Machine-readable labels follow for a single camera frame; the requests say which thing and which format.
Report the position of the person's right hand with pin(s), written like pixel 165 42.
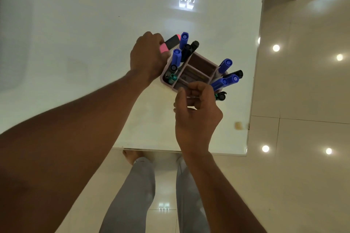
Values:
pixel 197 123

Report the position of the person's left hand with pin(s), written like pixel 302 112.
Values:
pixel 147 58

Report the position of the pink highlighter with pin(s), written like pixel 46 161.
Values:
pixel 169 43

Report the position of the white marker black cap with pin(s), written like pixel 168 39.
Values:
pixel 186 51
pixel 222 95
pixel 235 73
pixel 173 68

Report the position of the red label marker blue cap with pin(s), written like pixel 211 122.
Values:
pixel 176 56

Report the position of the slim white marker blue cap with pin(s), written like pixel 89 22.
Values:
pixel 184 39

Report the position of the black pen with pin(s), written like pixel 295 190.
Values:
pixel 194 45

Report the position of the pink desk organizer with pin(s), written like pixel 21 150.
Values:
pixel 202 65

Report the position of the person's right forearm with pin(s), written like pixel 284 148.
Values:
pixel 218 200

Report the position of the person's left forearm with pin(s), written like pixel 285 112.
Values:
pixel 63 153

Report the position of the person's bare foot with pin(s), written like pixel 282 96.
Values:
pixel 132 156

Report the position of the person's grey trousers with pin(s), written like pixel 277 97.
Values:
pixel 136 200

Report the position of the white table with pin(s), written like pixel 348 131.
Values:
pixel 82 36

